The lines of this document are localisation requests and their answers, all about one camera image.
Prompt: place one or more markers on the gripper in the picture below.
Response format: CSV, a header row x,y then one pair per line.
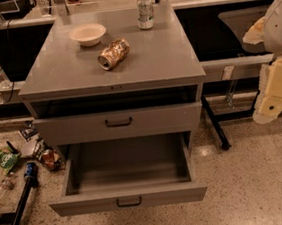
x,y
280,29

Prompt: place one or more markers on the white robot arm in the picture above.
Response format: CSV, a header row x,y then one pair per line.
x,y
268,30

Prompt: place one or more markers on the closed upper grey drawer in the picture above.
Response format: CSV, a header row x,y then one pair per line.
x,y
119,124

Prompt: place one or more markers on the grey drawer cabinet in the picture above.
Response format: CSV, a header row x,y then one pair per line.
x,y
161,68

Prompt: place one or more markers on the open lower grey drawer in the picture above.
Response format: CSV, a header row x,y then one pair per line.
x,y
128,173

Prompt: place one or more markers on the red can on floor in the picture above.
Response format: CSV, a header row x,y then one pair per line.
x,y
48,158

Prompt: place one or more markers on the white paper bowl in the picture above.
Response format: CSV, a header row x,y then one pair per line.
x,y
88,34

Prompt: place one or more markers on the dark snack packet on floor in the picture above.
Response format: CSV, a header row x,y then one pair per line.
x,y
28,131

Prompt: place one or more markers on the black pole with blue grip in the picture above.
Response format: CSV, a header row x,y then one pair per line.
x,y
30,178

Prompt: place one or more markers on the green chip bag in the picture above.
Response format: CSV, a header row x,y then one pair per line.
x,y
8,159

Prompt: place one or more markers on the clear bottle on floor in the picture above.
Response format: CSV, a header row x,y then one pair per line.
x,y
5,187

